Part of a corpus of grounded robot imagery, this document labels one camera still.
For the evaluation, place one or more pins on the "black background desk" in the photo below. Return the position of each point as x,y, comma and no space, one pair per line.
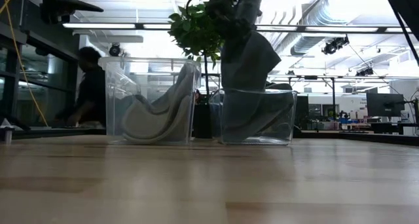
383,127

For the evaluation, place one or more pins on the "tall clear plastic bin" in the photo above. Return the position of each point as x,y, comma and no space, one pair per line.
111,86

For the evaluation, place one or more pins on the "tan cap with mottled crown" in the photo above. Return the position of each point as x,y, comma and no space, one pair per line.
147,125

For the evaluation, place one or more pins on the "potted green plant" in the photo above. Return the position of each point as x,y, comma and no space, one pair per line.
193,30

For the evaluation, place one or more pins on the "black computer monitor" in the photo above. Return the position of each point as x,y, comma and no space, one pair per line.
384,104

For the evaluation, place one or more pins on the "plain tan cap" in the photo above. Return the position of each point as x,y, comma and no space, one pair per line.
186,83

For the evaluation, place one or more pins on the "black background gantry frame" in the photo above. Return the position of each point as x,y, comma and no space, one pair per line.
333,96

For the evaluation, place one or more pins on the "small black ceiling spotlight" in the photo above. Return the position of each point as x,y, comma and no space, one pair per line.
364,72

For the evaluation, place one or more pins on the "round black ceiling camera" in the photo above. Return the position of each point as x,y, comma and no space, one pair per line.
115,50

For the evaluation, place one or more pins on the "low clear plastic bin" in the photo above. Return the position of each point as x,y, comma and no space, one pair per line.
288,119

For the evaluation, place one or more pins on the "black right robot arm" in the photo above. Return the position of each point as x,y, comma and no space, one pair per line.
406,8

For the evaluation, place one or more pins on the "silver ventilation duct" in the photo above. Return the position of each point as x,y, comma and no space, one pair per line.
304,45

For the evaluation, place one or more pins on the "black ceiling spotlight cluster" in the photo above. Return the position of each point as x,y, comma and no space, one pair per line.
334,45

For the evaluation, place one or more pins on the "small white bracket post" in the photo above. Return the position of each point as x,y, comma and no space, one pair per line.
7,134

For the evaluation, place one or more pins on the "person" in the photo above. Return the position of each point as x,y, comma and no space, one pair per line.
91,93

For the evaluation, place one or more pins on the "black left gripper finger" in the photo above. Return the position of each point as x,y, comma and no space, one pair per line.
82,7

